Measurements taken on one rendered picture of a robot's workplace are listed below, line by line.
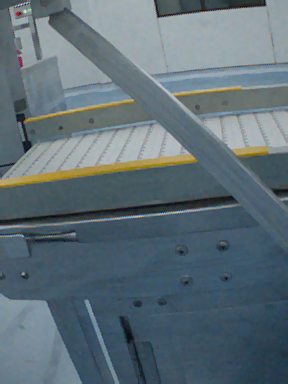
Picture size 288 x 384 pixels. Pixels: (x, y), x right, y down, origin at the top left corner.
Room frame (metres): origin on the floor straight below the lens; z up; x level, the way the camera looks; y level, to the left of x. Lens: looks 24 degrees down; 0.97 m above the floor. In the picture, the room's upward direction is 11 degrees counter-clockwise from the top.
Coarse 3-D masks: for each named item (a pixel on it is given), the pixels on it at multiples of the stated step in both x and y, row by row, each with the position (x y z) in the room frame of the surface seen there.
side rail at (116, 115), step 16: (192, 96) 0.62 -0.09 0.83; (208, 96) 0.62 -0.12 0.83; (224, 96) 0.61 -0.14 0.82; (240, 96) 0.61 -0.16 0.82; (256, 96) 0.60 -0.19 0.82; (272, 96) 0.60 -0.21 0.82; (80, 112) 0.66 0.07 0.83; (96, 112) 0.65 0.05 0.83; (112, 112) 0.65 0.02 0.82; (128, 112) 0.64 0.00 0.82; (144, 112) 0.64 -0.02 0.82; (192, 112) 0.62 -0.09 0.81; (208, 112) 0.62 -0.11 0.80; (32, 128) 0.67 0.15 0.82; (48, 128) 0.67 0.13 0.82; (64, 128) 0.66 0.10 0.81; (80, 128) 0.66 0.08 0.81; (96, 128) 0.65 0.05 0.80
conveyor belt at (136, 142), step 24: (216, 120) 0.59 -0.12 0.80; (240, 120) 0.57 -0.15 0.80; (264, 120) 0.55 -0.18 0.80; (48, 144) 0.64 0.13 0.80; (72, 144) 0.61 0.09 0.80; (96, 144) 0.58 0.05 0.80; (120, 144) 0.56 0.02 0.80; (144, 144) 0.54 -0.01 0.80; (168, 144) 0.52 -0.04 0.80; (240, 144) 0.48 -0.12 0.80; (264, 144) 0.46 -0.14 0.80; (24, 168) 0.55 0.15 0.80; (48, 168) 0.53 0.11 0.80; (72, 168) 0.51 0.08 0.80; (24, 216) 0.41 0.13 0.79
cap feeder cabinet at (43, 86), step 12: (36, 60) 3.38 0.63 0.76; (48, 60) 3.29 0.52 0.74; (24, 72) 2.93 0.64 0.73; (36, 72) 3.07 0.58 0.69; (48, 72) 3.25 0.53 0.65; (24, 84) 2.93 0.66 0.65; (36, 84) 3.03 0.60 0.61; (48, 84) 3.21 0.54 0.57; (60, 84) 3.41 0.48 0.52; (36, 96) 2.99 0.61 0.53; (48, 96) 3.17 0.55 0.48; (60, 96) 3.37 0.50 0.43; (36, 108) 2.96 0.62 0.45; (48, 108) 3.13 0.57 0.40; (60, 108) 3.32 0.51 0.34
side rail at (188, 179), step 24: (168, 168) 0.36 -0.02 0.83; (192, 168) 0.36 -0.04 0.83; (264, 168) 0.34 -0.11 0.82; (0, 192) 0.39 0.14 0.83; (24, 192) 0.39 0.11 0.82; (48, 192) 0.38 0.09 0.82; (72, 192) 0.38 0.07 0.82; (96, 192) 0.37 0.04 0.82; (120, 192) 0.37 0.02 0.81; (144, 192) 0.36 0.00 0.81; (168, 192) 0.36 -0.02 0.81; (192, 192) 0.36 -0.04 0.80; (216, 192) 0.35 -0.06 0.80; (0, 216) 0.40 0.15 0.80
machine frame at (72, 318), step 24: (0, 24) 0.71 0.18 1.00; (0, 48) 0.70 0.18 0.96; (0, 72) 0.70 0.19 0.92; (0, 96) 0.70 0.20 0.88; (24, 96) 0.74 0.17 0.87; (0, 120) 0.70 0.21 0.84; (0, 144) 0.70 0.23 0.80; (0, 168) 0.71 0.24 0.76; (72, 312) 0.70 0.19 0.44; (72, 336) 0.70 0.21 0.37; (96, 336) 0.75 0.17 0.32; (72, 360) 0.71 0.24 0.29; (96, 360) 0.70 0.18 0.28
